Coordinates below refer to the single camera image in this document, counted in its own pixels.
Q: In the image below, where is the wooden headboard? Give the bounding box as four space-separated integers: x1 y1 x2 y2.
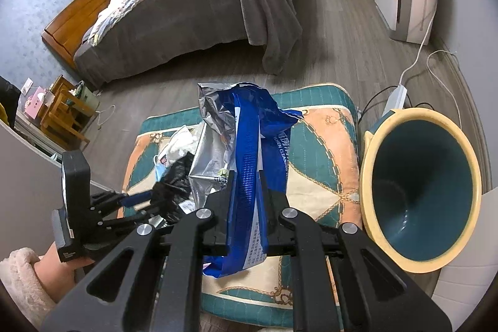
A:
41 0 110 71

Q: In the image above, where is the wooden nightstand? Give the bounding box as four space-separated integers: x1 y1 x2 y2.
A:
40 75 100 150

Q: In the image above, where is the white power cable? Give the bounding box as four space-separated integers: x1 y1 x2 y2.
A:
398 4 464 131

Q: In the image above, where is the yellow teal trash bin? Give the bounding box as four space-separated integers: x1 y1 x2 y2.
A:
359 108 482 274

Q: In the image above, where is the pink box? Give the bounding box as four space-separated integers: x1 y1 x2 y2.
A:
24 87 47 120

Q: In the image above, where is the blue silver foil bag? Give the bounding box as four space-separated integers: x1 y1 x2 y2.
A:
189 82 302 278

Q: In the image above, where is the white power strip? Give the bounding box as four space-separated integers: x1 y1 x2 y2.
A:
382 84 408 115

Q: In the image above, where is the black plastic bag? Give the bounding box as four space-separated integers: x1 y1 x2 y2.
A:
150 152 196 224

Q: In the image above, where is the fluffy white left sleeve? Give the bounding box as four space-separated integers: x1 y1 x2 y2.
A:
0 248 56 330

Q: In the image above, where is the bed with grey cover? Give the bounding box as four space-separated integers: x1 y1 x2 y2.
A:
74 0 302 87

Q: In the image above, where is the person's left hand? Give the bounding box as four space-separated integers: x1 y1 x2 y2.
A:
33 243 94 303

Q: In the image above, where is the white crumpled wrapper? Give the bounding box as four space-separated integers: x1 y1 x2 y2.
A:
153 124 202 181

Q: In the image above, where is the teal orange patterned cushion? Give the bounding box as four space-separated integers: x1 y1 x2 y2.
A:
122 83 361 331

